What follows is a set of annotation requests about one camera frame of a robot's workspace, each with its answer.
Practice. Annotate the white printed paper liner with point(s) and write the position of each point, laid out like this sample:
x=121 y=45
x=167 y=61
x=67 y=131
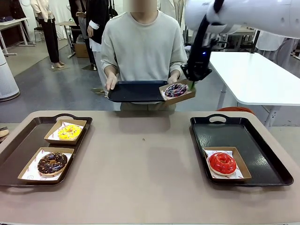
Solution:
x=65 y=123
x=163 y=94
x=31 y=175
x=238 y=174

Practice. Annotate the olive floor mat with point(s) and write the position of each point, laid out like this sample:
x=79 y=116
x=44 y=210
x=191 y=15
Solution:
x=87 y=67
x=59 y=67
x=98 y=90

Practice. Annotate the white hanging garment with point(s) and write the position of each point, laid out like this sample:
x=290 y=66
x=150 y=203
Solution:
x=272 y=42

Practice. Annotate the small grey side table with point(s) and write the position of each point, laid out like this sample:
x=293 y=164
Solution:
x=68 y=23

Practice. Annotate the dark folded clothes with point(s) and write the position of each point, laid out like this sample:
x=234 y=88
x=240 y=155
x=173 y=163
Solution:
x=5 y=19

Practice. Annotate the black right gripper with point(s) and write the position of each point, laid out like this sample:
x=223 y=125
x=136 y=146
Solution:
x=199 y=58

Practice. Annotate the black stand pole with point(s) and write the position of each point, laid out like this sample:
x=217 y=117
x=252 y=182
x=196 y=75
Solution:
x=255 y=42

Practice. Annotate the brown plastic tray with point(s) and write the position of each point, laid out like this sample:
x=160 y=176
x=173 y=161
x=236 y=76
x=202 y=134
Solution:
x=14 y=152

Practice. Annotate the yellow glazed donut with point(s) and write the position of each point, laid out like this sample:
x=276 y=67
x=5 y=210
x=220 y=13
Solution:
x=69 y=132

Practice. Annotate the purple sprinkled donut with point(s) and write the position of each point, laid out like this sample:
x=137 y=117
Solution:
x=175 y=90

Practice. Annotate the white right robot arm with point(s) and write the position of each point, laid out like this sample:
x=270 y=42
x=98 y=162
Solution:
x=257 y=14

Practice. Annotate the grey workbench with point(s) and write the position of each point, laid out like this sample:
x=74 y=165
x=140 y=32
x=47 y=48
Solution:
x=243 y=31

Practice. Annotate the white desk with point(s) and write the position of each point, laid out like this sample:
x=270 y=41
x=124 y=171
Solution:
x=14 y=24

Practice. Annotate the person's right forearm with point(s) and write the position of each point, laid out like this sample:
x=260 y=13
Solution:
x=109 y=68

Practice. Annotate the brown cardboard food box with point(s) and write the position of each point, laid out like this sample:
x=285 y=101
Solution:
x=22 y=174
x=245 y=173
x=180 y=99
x=50 y=138

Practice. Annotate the person's right hand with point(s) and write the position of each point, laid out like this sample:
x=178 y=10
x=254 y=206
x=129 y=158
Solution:
x=111 y=82

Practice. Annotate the chocolate nut donut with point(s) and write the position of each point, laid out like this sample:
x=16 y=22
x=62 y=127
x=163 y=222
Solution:
x=52 y=164

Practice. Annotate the person's left hand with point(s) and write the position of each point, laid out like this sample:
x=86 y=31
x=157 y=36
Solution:
x=174 y=79

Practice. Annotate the white cylindrical pedestal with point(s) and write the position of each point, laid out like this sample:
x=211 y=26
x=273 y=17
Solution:
x=8 y=79

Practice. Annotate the person in beige sweatshirt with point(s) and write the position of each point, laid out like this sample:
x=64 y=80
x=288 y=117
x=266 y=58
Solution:
x=140 y=47

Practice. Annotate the white table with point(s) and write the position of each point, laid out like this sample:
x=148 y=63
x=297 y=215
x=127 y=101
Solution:
x=257 y=77

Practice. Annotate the person's left forearm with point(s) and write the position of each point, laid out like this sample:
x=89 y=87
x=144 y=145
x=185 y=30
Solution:
x=178 y=69

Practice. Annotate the dark navy serving tray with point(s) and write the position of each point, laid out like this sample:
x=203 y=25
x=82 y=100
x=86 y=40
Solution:
x=136 y=91

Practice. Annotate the cardboard carton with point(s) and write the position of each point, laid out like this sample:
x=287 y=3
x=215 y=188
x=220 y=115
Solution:
x=82 y=50

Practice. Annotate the person in cream jacket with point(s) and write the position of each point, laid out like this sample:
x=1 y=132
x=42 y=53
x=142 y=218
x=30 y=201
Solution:
x=178 y=9

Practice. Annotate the tan rounded object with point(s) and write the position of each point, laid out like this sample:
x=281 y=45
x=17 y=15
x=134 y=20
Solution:
x=3 y=132

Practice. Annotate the orange stool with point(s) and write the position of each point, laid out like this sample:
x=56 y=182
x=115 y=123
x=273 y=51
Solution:
x=234 y=109

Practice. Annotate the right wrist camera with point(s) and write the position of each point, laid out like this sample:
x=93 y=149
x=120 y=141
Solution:
x=214 y=41

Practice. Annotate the figure in black cardigan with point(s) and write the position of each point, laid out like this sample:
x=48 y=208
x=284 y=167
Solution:
x=98 y=21

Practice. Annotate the red glazed donut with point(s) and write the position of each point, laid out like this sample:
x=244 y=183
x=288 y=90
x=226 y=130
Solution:
x=222 y=162

